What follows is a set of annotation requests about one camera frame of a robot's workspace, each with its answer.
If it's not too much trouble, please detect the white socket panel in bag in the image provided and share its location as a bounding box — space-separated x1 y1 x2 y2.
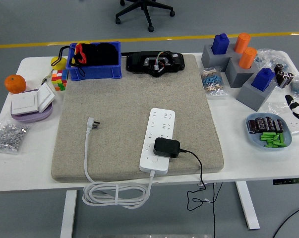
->
267 101 299 136

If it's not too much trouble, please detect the black table control panel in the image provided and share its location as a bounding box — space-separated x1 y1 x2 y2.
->
272 177 299 186

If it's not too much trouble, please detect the orange fruit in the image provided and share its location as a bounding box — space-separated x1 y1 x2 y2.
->
4 74 27 94

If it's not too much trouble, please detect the blue plastic bin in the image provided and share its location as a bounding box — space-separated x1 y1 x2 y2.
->
65 41 122 81

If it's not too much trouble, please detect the clear crumpled plastic bag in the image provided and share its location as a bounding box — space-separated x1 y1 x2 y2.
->
254 48 293 72

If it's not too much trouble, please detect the colourful puzzle cube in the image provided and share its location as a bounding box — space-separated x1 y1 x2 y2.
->
51 69 69 92

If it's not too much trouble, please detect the thin black hanging cable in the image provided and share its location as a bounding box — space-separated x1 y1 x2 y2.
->
212 183 216 238

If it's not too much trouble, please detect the grey-brown mat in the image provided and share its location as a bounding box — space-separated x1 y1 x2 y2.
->
51 54 226 183

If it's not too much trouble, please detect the black plug with cord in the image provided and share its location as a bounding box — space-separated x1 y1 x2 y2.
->
153 137 225 212

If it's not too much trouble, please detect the dark capacitor pack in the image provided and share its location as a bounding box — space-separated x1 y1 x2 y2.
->
274 119 286 133
264 116 276 132
247 119 258 134
255 118 267 133

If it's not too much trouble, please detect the orange cylinder peg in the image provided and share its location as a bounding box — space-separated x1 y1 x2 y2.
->
233 33 251 54
238 47 258 70

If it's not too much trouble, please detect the black electronic device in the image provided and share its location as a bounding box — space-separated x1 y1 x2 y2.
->
120 50 186 78

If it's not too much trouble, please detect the pile of green pegs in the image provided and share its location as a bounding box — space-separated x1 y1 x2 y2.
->
259 132 288 149

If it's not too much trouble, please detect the purple round dish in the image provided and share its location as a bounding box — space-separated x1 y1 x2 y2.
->
10 88 54 124

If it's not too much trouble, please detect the bag of metal nuts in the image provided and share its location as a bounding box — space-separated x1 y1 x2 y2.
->
0 120 32 155

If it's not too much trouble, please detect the white power strip with cord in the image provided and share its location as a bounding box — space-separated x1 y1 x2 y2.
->
82 107 177 209

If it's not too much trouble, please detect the black office chair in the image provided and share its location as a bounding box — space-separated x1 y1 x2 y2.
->
115 0 176 32

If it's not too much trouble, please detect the black pouch with red trim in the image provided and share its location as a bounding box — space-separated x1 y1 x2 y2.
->
72 42 120 76

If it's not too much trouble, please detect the light blue plate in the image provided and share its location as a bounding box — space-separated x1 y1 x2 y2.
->
245 113 293 151

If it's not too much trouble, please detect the white wall switch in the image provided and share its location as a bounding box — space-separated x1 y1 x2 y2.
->
10 82 56 116

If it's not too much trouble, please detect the bag of blue resistors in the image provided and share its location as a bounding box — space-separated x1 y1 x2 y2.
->
200 67 227 97

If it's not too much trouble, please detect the blue square peg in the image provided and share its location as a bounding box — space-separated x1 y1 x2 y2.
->
250 67 276 92
212 33 231 55

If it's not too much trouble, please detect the yellow ball with black strap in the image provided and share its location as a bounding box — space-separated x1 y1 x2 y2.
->
51 46 70 71

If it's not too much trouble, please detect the black floor cable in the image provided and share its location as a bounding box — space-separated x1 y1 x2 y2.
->
273 204 299 238

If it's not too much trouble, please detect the wide grey holder block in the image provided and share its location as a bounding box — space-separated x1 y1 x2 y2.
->
201 44 238 73

